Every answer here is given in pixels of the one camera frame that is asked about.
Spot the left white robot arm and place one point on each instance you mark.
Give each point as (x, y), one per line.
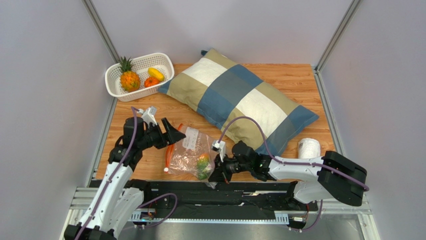
(117, 196)

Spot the yellow fake corn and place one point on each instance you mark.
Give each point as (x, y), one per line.
(155, 73)

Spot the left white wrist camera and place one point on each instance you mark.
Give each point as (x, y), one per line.
(148, 115)

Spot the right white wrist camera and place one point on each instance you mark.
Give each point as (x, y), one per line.
(219, 146)

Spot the blue beige checked pillow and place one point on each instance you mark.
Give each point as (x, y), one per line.
(235, 100)

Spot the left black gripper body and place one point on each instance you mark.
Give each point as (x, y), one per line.
(154, 137)

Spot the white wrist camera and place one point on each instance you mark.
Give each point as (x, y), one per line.
(219, 146)
(148, 115)

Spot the orange fake pumpkin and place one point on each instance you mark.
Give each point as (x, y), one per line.
(151, 81)

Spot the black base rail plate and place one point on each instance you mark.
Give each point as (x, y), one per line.
(238, 202)

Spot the clear orange zip bag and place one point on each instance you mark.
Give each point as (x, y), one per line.
(181, 157)

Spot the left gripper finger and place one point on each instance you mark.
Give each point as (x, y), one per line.
(167, 126)
(173, 136)

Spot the white plastic basket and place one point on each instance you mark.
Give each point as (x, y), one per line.
(140, 66)

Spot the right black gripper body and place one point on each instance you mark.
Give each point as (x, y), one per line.
(220, 168)

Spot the fake mango green orange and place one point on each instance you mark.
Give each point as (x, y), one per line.
(203, 166)

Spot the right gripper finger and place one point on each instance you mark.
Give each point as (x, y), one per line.
(218, 162)
(216, 176)

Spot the fake pineapple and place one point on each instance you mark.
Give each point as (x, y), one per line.
(129, 79)

